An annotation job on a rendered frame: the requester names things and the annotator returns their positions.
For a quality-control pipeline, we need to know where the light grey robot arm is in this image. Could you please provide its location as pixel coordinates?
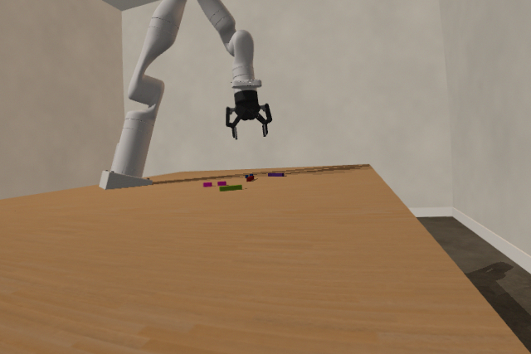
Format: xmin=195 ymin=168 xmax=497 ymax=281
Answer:
xmin=110 ymin=0 xmax=262 ymax=177

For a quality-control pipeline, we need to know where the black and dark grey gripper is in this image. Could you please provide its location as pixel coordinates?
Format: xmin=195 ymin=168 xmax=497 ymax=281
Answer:
xmin=226 ymin=90 xmax=272 ymax=140

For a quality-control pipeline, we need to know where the lime green rod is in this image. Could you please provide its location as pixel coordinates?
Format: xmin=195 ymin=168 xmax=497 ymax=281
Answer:
xmin=219 ymin=185 xmax=242 ymax=192

